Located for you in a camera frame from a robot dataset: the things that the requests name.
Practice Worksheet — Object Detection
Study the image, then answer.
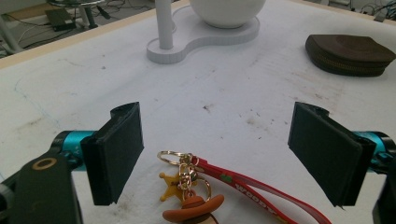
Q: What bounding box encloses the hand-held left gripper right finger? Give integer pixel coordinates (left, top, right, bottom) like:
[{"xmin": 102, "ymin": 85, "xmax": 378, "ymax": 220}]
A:
[{"xmin": 287, "ymin": 101, "xmax": 377, "ymax": 208}]

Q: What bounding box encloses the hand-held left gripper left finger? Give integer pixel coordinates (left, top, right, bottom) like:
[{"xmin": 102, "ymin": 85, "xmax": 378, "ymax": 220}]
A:
[{"xmin": 80, "ymin": 101, "xmax": 145, "ymax": 206}]

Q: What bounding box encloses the cowboy keychain with red strap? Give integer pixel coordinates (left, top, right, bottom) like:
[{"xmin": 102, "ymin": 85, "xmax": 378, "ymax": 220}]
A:
[{"xmin": 156, "ymin": 150, "xmax": 332, "ymax": 224}]

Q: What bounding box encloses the brown zip pouch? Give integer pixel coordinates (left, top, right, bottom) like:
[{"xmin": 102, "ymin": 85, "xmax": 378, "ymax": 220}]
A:
[{"xmin": 304, "ymin": 34, "xmax": 396, "ymax": 77}]

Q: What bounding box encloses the white stand with pole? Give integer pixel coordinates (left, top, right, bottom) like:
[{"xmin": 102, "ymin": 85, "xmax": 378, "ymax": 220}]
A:
[{"xmin": 146, "ymin": 0, "xmax": 262, "ymax": 65}]

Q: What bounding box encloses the chrome stool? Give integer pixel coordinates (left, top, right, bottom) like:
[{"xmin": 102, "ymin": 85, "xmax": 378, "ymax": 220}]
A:
[{"xmin": 46, "ymin": 0, "xmax": 107, "ymax": 30}]

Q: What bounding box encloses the flat black box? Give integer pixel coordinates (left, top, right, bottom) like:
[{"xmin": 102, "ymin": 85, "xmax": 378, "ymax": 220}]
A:
[{"xmin": 44, "ymin": 7, "xmax": 78, "ymax": 33}]

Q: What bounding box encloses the white metal stand leg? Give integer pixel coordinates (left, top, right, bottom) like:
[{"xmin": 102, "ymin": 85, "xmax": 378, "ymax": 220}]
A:
[{"xmin": 0, "ymin": 15, "xmax": 25, "ymax": 54}]

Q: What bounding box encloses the white round bowl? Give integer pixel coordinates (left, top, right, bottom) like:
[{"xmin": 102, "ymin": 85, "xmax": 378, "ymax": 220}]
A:
[{"xmin": 188, "ymin": 0, "xmax": 267, "ymax": 30}]

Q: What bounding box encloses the black floor cable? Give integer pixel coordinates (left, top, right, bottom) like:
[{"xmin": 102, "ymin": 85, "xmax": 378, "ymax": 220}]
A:
[{"xmin": 6, "ymin": 12, "xmax": 82, "ymax": 50}]

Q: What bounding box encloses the bundle of cables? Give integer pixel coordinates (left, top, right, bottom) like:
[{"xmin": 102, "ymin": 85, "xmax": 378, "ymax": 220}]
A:
[{"xmin": 348, "ymin": 0, "xmax": 396, "ymax": 23}]

